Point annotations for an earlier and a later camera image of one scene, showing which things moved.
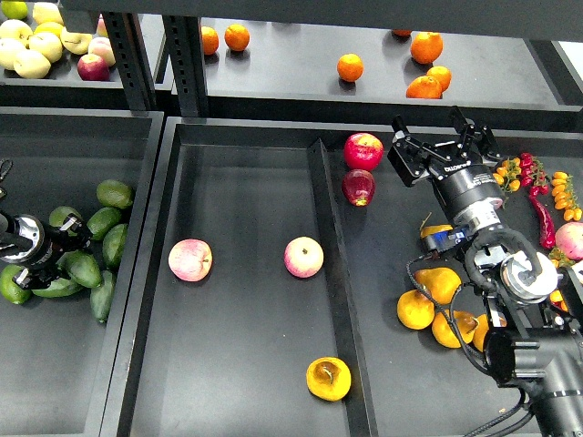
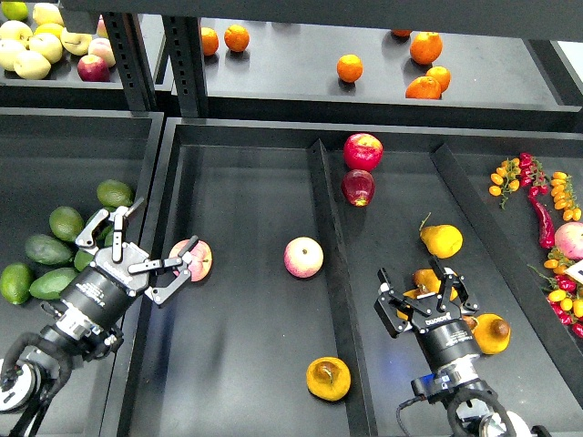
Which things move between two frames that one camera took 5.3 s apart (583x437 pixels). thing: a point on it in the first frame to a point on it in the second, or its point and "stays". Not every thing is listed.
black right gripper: x=459 y=172 to x=444 y=336
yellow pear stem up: x=328 y=379 stays
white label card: x=577 y=267 stays
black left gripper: x=47 y=270 to x=104 y=290
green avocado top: x=114 y=193 stays
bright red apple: x=363 y=151 stays
